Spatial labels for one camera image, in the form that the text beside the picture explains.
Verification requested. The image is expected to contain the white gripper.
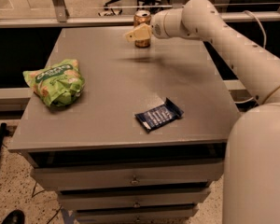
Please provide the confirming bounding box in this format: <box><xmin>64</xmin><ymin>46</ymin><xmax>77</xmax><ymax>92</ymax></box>
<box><xmin>124</xmin><ymin>10</ymin><xmax>177</xmax><ymax>42</ymax></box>

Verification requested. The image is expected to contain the orange soda can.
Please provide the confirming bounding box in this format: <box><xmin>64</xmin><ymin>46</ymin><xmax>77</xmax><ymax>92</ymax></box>
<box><xmin>133</xmin><ymin>10</ymin><xmax>151</xmax><ymax>48</ymax></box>

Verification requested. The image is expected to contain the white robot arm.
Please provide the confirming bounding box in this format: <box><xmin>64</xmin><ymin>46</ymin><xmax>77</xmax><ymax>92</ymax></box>
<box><xmin>125</xmin><ymin>0</ymin><xmax>280</xmax><ymax>224</ymax></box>

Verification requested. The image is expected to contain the green rice chip bag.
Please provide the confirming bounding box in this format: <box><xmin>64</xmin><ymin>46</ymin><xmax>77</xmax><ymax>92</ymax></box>
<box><xmin>22</xmin><ymin>59</ymin><xmax>85</xmax><ymax>107</ymax></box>

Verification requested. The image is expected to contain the grey metal railing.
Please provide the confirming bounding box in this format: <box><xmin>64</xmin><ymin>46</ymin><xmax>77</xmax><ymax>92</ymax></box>
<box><xmin>0</xmin><ymin>0</ymin><xmax>280</xmax><ymax>27</ymax></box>

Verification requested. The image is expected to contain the dark blue snack wrapper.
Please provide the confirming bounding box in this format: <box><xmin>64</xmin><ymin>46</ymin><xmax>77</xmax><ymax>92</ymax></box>
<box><xmin>135</xmin><ymin>99</ymin><xmax>184</xmax><ymax>133</ymax></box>

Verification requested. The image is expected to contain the grey drawer cabinet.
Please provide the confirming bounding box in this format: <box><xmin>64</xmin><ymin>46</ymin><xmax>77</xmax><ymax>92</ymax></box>
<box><xmin>7</xmin><ymin>23</ymin><xmax>241</xmax><ymax>224</ymax></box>

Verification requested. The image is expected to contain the top grey drawer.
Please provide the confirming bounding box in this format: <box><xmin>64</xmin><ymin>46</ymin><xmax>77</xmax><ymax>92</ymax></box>
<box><xmin>31</xmin><ymin>161</ymin><xmax>223</xmax><ymax>191</ymax></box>

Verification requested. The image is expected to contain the grey drawer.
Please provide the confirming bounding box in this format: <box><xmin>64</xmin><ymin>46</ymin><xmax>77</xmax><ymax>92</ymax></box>
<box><xmin>58</xmin><ymin>188</ymin><xmax>210</xmax><ymax>210</ymax></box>
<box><xmin>75</xmin><ymin>205</ymin><xmax>198</xmax><ymax>224</ymax></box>
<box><xmin>31</xmin><ymin>161</ymin><xmax>223</xmax><ymax>191</ymax></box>

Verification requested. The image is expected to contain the middle grey drawer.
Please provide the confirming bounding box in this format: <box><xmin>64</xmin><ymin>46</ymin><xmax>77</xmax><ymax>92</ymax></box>
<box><xmin>58</xmin><ymin>188</ymin><xmax>210</xmax><ymax>210</ymax></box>

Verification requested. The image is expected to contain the bottom grey drawer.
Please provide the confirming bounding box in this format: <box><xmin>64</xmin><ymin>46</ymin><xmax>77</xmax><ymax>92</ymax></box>
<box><xmin>75</xmin><ymin>205</ymin><xmax>198</xmax><ymax>224</ymax></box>

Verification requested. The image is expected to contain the black shoe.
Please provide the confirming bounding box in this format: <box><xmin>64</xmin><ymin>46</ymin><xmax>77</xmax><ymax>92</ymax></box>
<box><xmin>1</xmin><ymin>210</ymin><xmax>25</xmax><ymax>224</ymax></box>

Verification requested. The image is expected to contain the white cable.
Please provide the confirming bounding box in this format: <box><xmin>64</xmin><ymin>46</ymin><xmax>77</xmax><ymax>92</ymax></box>
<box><xmin>233</xmin><ymin>10</ymin><xmax>269</xmax><ymax>105</ymax></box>

